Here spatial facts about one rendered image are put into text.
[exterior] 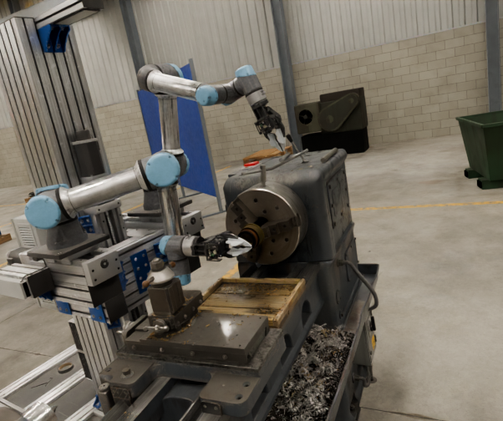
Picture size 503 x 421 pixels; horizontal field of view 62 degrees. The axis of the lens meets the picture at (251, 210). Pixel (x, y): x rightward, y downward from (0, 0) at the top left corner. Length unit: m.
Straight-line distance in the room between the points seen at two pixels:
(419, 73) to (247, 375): 10.60
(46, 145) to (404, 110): 10.18
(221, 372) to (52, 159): 1.18
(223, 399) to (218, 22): 12.44
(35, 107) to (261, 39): 10.82
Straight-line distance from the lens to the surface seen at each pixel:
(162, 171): 1.48
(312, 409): 1.53
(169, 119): 2.04
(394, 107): 11.46
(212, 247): 1.46
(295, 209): 1.60
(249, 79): 1.70
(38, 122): 1.95
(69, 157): 1.94
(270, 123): 1.67
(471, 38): 11.36
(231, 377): 1.14
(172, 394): 1.25
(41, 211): 1.55
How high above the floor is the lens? 1.55
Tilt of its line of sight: 14 degrees down
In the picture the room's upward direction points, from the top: 10 degrees counter-clockwise
